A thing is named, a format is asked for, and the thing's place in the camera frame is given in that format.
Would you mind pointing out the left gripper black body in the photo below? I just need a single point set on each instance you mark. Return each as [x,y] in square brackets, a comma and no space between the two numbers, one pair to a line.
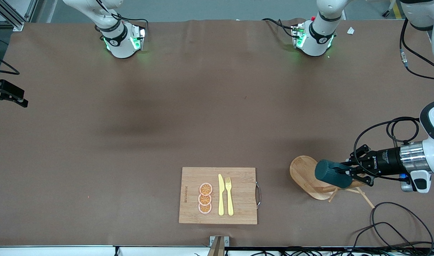
[384,160]

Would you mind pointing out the brown wooden post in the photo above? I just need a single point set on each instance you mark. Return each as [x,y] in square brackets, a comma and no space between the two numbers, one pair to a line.
[217,249]

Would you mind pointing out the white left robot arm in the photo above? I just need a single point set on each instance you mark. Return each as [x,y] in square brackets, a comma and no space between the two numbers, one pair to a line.
[323,35]

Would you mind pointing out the orange slice toy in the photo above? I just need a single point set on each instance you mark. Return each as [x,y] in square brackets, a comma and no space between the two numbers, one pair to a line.
[205,188]

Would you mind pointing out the small metal bracket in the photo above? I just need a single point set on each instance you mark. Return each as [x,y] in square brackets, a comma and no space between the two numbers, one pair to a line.
[226,241]

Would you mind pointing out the wooden mug rack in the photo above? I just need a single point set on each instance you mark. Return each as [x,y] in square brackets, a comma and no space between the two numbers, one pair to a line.
[304,174]

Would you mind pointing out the yellow plastic knife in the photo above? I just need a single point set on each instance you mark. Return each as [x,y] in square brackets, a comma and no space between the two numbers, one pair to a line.
[221,199]

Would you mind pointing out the white paper scrap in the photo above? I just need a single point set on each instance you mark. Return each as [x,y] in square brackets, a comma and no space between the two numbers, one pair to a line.
[351,30]

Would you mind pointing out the dark green cup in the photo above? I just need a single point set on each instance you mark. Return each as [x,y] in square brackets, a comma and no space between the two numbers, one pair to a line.
[329,172]

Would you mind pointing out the yellow plastic fork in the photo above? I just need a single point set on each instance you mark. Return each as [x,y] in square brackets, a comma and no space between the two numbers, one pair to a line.
[229,199]

